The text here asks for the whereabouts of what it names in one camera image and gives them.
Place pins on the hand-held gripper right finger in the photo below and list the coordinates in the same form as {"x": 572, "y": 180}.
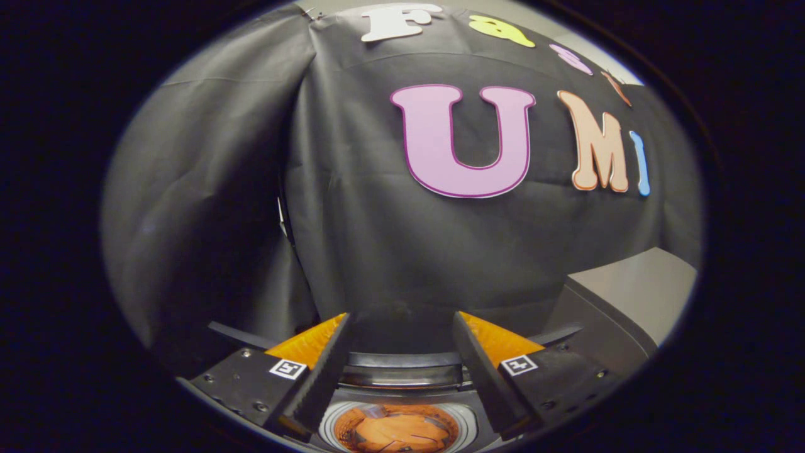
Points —
{"x": 484, "y": 377}

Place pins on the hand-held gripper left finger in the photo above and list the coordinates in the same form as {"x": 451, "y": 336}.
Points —
{"x": 324, "y": 377}

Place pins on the orange shirt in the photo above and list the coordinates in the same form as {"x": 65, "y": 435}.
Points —
{"x": 396, "y": 434}

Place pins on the black backdrop cloth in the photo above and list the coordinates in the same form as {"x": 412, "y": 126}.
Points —
{"x": 377, "y": 251}

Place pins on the white cabinet with grey top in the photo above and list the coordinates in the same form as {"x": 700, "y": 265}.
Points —
{"x": 641, "y": 283}

